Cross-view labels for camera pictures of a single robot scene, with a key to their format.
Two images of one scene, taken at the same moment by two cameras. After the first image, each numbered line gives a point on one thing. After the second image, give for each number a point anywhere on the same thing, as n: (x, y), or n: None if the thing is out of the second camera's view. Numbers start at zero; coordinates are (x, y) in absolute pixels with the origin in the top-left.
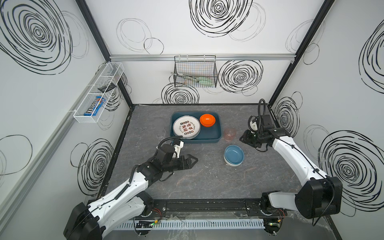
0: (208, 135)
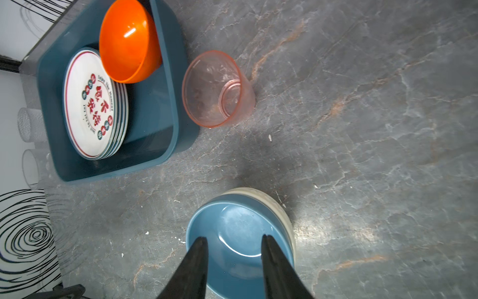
0: (162, 124)
